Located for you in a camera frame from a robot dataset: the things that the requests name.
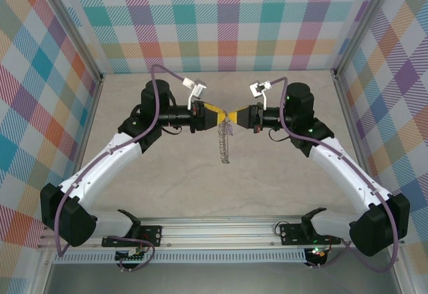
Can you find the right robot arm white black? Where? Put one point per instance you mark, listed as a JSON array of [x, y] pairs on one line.
[[371, 234]]

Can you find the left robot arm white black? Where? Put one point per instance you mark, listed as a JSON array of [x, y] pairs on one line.
[[73, 224]]

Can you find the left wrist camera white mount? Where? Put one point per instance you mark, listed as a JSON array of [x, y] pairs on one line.
[[197, 88]]

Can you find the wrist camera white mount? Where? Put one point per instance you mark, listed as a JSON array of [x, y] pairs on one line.
[[259, 88], [197, 88]]

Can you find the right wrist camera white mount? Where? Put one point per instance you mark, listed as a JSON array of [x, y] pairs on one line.
[[259, 88]]

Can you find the aluminium side rail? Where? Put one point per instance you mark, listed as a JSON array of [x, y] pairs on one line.
[[351, 123], [88, 123]]

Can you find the aluminium corner post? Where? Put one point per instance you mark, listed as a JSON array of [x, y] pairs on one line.
[[362, 23], [75, 23]]

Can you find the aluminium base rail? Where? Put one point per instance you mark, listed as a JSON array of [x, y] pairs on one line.
[[217, 230]]

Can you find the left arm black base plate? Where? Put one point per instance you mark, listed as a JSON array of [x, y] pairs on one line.
[[154, 235]]

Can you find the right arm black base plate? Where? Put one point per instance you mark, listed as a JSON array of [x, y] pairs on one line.
[[291, 235]]

